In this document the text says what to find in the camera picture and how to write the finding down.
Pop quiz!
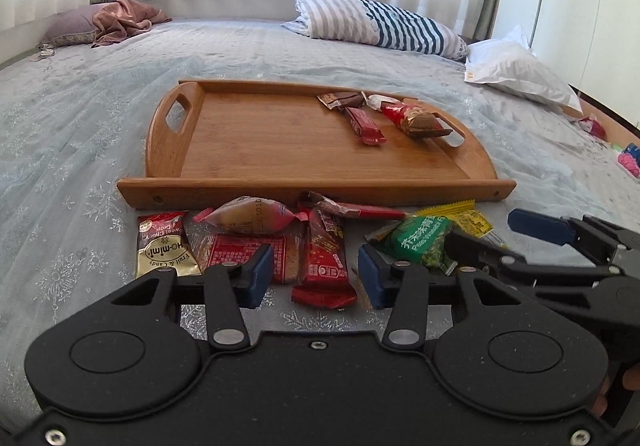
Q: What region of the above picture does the wooden serving tray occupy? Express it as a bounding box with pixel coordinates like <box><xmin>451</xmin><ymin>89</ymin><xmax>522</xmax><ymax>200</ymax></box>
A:
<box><xmin>117</xmin><ymin>79</ymin><xmax>516</xmax><ymax>210</ymax></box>

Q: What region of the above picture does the light blue bedspread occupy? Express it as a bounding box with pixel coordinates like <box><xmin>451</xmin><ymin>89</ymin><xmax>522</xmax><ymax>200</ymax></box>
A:
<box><xmin>1</xmin><ymin>20</ymin><xmax>639</xmax><ymax>431</ymax></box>

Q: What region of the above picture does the red wafer bar packet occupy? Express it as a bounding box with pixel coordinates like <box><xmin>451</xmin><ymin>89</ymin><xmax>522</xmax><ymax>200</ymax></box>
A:
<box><xmin>292</xmin><ymin>208</ymin><xmax>357</xmax><ymax>310</ymax></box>

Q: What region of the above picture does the long red stick packet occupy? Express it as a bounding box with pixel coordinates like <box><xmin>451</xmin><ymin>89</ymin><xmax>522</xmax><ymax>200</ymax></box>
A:
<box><xmin>299</xmin><ymin>192</ymin><xmax>408</xmax><ymax>221</ymax></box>

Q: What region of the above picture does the striped white blue pillow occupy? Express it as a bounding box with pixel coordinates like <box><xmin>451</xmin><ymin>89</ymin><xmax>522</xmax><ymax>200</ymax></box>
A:
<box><xmin>283</xmin><ymin>0</ymin><xmax>468</xmax><ymax>60</ymax></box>

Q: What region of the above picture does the beige red pillow snack packet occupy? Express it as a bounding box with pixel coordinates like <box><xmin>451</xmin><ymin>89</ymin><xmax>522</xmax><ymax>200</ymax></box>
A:
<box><xmin>193</xmin><ymin>196</ymin><xmax>308</xmax><ymax>235</ymax></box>

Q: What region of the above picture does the brown almond bar packet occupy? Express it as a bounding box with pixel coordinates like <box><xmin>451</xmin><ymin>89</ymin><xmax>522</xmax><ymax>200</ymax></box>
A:
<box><xmin>317</xmin><ymin>91</ymin><xmax>366</xmax><ymax>111</ymax></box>

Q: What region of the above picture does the red clear cracker packet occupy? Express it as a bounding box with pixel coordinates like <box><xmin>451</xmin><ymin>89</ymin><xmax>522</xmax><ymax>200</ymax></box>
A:
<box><xmin>186</xmin><ymin>220</ymin><xmax>306</xmax><ymax>284</ymax></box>

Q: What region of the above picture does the red peanut snack packet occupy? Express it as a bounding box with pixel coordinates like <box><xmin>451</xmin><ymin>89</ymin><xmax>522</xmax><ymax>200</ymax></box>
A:
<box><xmin>366</xmin><ymin>94</ymin><xmax>452</xmax><ymax>140</ymax></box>

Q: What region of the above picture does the dark red chocolate bar packet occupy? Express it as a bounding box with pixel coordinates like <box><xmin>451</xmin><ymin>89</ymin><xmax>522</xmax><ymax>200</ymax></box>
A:
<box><xmin>345</xmin><ymin>107</ymin><xmax>386</xmax><ymax>146</ymax></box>

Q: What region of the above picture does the gold red candy packet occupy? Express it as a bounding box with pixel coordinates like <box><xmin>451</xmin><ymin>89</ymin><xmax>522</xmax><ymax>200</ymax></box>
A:
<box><xmin>136</xmin><ymin>211</ymin><xmax>201</xmax><ymax>278</ymax></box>

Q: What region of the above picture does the pink blanket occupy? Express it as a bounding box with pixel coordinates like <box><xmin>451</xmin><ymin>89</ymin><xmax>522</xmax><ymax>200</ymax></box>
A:
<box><xmin>92</xmin><ymin>0</ymin><xmax>171</xmax><ymax>46</ymax></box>

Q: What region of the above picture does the purple pillow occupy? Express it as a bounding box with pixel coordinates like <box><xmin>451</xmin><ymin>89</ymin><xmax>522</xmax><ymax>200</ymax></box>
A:
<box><xmin>40</xmin><ymin>3</ymin><xmax>106</xmax><ymax>47</ymax></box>

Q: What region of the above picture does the person's left hand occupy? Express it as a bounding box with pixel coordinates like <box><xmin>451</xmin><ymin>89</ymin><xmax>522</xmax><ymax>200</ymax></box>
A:
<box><xmin>590</xmin><ymin>365</ymin><xmax>640</xmax><ymax>426</ymax></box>

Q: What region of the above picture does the yellow snack packet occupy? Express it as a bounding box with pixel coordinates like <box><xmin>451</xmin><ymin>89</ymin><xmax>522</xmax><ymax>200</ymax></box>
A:
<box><xmin>416</xmin><ymin>200</ymin><xmax>508</xmax><ymax>249</ymax></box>

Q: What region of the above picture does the green peas packet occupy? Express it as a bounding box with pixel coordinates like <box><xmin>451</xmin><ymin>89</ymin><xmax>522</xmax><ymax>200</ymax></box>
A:
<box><xmin>366</xmin><ymin>215</ymin><xmax>458</xmax><ymax>275</ymax></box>

